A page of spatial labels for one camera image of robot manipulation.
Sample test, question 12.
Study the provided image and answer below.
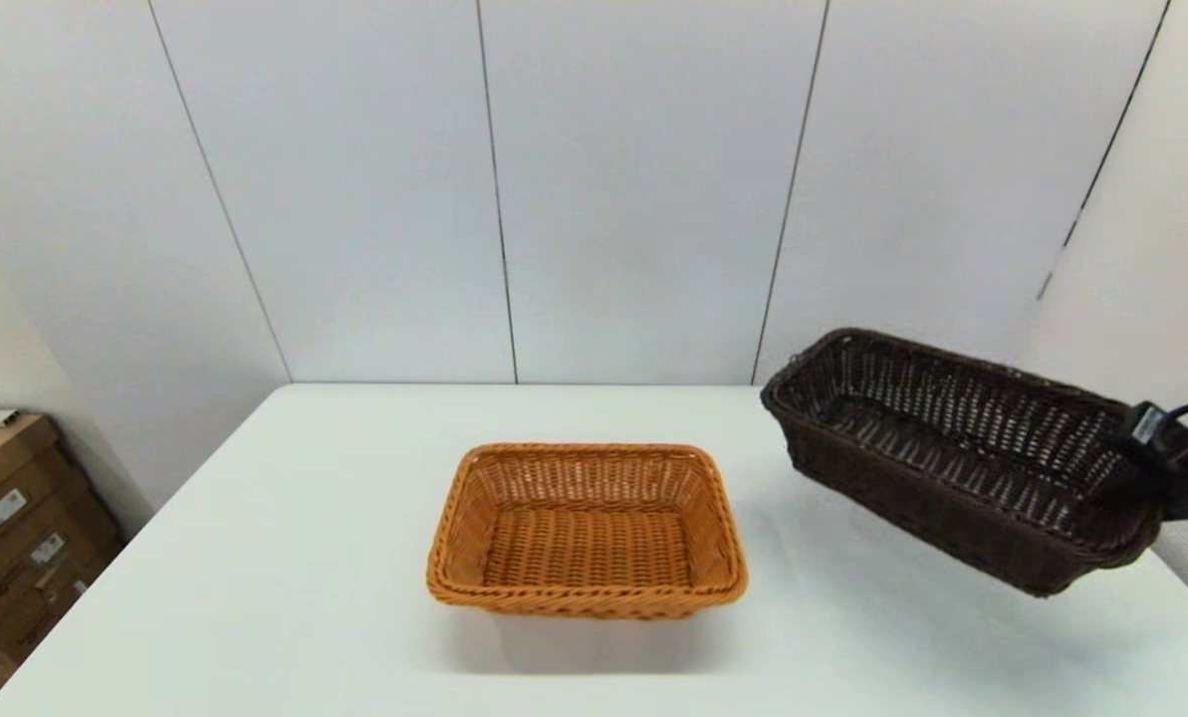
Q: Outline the dark brown wicker basket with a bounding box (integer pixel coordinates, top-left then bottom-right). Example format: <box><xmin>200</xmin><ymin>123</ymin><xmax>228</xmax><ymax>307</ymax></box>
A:
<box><xmin>760</xmin><ymin>328</ymin><xmax>1167</xmax><ymax>598</ymax></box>

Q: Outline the orange wicker basket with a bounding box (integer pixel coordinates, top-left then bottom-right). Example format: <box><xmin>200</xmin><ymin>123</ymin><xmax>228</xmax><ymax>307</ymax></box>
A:
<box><xmin>426</xmin><ymin>442</ymin><xmax>750</xmax><ymax>620</ymax></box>

